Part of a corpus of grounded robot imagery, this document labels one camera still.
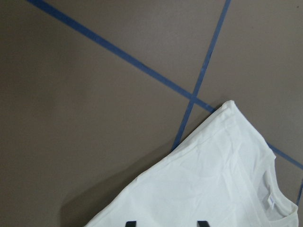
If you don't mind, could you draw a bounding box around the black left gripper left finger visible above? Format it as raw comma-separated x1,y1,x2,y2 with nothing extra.
125,220,137,227

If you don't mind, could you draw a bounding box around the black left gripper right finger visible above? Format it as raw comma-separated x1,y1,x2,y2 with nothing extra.
197,220,210,227

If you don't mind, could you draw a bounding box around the white long-sleeve printed shirt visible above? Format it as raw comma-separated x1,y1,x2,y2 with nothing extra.
88,100,299,227

